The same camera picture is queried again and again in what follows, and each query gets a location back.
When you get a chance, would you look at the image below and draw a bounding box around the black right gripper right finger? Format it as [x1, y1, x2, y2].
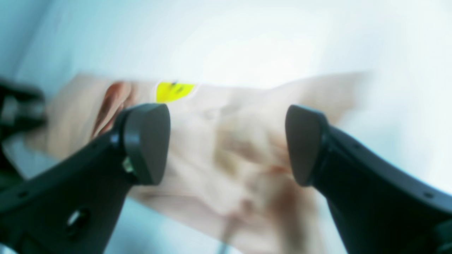
[285, 105, 452, 254]

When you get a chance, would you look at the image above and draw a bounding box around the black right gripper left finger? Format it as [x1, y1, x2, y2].
[0, 103, 171, 254]

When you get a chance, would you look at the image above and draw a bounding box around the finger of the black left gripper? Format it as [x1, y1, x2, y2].
[0, 79, 46, 134]

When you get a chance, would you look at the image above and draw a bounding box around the peach pink T-shirt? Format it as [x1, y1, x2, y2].
[25, 72, 366, 254]

